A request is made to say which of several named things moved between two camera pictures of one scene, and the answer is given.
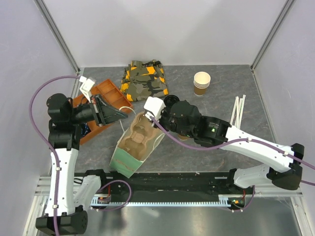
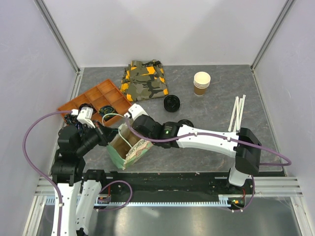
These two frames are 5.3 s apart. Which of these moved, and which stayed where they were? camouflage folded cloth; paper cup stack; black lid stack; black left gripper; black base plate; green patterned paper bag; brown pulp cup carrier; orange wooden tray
Moved: green patterned paper bag; black left gripper; brown pulp cup carrier
Stayed: camouflage folded cloth; orange wooden tray; black lid stack; black base plate; paper cup stack
